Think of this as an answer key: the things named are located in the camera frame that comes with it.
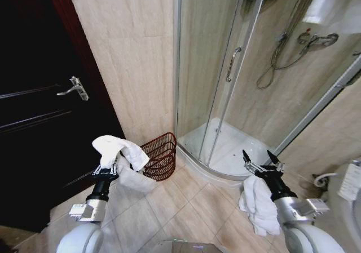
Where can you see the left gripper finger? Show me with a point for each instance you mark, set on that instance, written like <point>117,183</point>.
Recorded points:
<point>98,169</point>
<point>114,167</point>

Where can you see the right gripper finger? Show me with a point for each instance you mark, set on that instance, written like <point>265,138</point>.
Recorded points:
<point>249,164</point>
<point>275,159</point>

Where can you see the white used towel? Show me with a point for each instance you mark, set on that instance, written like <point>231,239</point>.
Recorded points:
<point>112,148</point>

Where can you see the crumpled white towel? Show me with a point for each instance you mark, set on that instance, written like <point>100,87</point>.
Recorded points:
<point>260,205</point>

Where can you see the white shower tray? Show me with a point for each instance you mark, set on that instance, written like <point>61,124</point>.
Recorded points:
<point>237,148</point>

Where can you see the toilet seat control panel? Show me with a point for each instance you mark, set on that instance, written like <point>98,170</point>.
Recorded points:
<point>349,181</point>

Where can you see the dark wooden door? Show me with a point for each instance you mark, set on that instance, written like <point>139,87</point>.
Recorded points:
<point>36,123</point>

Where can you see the white toilet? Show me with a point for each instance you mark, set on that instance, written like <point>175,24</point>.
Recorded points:
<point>347,222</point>

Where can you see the chrome shower mixer valve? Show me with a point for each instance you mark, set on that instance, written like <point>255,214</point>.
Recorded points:
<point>318,39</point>

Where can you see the glass shower enclosure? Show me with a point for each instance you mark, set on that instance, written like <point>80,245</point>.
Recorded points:
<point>197,67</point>

